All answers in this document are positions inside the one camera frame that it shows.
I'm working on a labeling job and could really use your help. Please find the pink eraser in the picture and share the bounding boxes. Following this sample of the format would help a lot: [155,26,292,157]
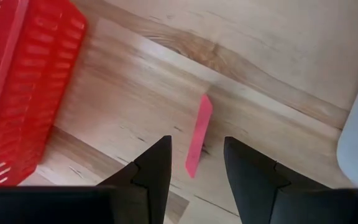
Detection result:
[185,95,214,179]

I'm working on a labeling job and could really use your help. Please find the red slotted plastic basket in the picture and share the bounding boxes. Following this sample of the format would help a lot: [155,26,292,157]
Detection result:
[0,0,88,187]

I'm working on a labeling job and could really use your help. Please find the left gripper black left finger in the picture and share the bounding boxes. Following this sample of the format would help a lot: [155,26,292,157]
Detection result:
[98,136,173,224]

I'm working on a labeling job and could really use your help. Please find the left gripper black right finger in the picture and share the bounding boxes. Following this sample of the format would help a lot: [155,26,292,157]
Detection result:
[224,136,354,224]

